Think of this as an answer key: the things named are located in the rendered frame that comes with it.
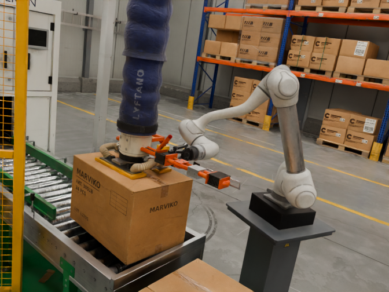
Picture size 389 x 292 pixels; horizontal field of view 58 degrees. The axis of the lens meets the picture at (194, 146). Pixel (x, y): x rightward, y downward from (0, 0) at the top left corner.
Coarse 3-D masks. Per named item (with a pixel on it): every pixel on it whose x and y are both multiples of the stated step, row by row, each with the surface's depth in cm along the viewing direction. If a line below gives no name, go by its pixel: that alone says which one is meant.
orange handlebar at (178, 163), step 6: (156, 138) 215; (162, 138) 219; (144, 150) 190; (150, 150) 188; (168, 162) 179; (174, 162) 176; (180, 162) 174; (186, 162) 176; (180, 168) 174; (186, 168) 171; (198, 174) 166; (204, 174) 164; (228, 180) 160
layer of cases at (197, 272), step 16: (176, 272) 186; (192, 272) 188; (208, 272) 190; (144, 288) 170; (160, 288) 172; (176, 288) 173; (192, 288) 175; (208, 288) 177; (224, 288) 179; (240, 288) 181
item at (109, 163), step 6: (102, 156) 204; (114, 156) 198; (102, 162) 197; (108, 162) 196; (114, 162) 196; (114, 168) 190; (120, 168) 189; (126, 168) 189; (126, 174) 184; (132, 174) 184; (138, 174) 185; (144, 174) 187
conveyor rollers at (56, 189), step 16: (0, 160) 302; (32, 160) 314; (32, 176) 279; (48, 176) 289; (64, 176) 290; (48, 192) 254; (64, 192) 262; (64, 208) 235; (64, 224) 216; (80, 240) 204; (96, 240) 203; (96, 256) 192; (112, 256) 191
